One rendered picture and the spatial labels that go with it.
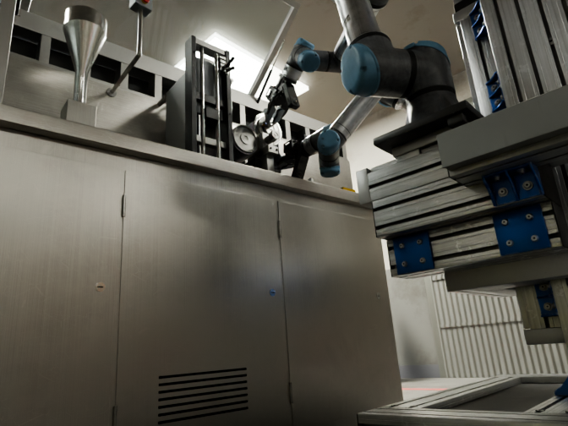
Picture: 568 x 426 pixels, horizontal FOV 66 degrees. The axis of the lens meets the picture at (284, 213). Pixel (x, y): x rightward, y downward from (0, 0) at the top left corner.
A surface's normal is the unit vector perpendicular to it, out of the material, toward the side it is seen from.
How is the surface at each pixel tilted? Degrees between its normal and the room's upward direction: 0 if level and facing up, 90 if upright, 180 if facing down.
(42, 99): 90
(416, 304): 90
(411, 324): 90
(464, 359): 90
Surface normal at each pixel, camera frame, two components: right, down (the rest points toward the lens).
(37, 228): 0.63, -0.27
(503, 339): -0.69, -0.17
